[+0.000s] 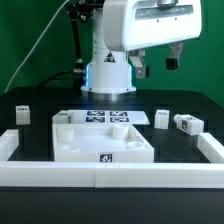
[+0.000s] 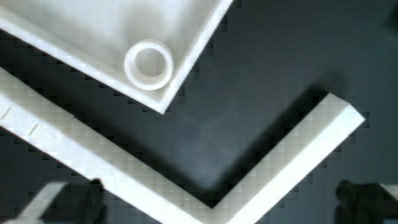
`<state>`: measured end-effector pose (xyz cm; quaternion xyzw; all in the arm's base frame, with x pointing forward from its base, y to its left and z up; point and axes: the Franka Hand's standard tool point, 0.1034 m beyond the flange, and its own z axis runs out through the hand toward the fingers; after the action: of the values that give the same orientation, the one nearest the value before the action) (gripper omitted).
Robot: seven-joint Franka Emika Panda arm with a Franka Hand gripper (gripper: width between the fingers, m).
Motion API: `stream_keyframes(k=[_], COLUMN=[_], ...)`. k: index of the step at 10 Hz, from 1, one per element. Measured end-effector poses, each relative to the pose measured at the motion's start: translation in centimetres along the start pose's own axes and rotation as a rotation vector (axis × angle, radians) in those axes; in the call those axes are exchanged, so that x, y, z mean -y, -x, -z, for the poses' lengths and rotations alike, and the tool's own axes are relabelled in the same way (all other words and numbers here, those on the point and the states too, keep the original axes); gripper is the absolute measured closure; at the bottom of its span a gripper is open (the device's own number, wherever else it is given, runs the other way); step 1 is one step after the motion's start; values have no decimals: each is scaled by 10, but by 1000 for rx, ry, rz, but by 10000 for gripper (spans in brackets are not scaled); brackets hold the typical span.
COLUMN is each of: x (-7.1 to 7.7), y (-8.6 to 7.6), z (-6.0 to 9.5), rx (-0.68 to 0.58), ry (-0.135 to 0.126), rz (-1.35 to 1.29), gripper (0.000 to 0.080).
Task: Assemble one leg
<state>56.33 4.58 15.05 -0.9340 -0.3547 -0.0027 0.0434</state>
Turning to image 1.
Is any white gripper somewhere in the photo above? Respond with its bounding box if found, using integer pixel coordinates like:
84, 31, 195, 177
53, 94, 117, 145
103, 0, 202, 79

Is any white square tabletop part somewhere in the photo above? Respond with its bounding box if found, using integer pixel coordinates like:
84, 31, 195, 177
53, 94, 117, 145
52, 123, 154, 163

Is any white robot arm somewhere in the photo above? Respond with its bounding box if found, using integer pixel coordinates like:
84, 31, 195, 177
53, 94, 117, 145
81, 0, 202, 100

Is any white tag base sheet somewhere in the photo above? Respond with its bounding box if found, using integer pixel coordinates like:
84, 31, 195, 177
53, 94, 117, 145
62, 110, 150, 125

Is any white U-shaped fence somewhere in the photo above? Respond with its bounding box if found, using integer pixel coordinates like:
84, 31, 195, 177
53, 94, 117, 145
0, 130, 224, 189

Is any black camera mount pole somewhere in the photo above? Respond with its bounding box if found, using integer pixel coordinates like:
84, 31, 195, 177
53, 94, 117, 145
65, 0, 105, 86

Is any black cable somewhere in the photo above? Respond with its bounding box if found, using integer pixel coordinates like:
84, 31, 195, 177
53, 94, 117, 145
36, 69, 88, 88

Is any white cable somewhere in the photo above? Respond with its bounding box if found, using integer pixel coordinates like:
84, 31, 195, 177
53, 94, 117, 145
3, 0, 71, 95

